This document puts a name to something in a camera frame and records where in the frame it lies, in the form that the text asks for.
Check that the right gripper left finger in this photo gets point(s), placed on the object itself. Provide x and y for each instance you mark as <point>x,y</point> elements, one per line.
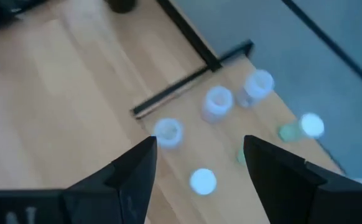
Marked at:
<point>122,186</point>

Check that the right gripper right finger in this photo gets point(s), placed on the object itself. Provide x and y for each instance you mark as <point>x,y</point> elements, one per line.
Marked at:
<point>280,180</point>

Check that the green medicine bottle white cap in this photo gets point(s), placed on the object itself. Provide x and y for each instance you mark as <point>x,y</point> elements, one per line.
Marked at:
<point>203,182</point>
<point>311,125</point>

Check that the clear medicine bottle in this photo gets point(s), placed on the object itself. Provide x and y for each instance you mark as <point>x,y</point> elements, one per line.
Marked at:
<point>258,85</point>
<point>168,133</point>
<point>216,104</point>

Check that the wooden shelf black frame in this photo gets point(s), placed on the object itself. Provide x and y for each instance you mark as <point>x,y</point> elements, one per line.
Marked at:
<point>218,146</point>

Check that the black aluminium table frame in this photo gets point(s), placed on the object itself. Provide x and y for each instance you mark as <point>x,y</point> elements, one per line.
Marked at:
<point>190,34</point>

